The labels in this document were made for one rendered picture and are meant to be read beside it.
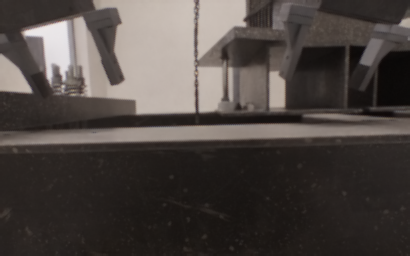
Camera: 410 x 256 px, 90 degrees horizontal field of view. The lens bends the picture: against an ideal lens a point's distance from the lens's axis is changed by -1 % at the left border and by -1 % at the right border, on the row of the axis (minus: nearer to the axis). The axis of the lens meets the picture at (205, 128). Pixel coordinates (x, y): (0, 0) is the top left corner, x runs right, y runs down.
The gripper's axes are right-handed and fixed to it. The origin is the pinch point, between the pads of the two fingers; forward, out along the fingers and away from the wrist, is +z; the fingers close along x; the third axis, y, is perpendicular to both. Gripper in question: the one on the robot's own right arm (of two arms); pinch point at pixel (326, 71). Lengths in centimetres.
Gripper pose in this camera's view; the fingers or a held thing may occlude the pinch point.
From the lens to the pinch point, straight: 40.5
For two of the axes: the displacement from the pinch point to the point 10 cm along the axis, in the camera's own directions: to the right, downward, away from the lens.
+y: 0.9, 4.9, -8.7
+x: 9.8, 0.9, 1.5
